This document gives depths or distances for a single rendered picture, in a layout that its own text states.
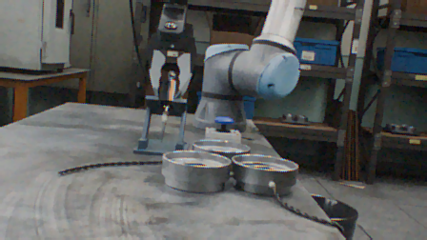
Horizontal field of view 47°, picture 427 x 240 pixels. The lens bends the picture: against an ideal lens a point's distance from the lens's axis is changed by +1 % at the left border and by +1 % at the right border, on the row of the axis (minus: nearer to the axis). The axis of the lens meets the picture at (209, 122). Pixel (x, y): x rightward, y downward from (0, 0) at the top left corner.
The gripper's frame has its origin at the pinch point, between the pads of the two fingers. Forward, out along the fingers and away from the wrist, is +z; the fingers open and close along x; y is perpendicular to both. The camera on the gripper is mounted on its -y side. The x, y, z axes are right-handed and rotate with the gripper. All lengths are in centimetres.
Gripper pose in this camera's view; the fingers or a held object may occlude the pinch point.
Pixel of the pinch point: (169, 90)
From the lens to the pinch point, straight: 101.3
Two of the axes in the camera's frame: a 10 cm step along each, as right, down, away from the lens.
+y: 0.2, -1.4, 9.9
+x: -10.0, -1.0, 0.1
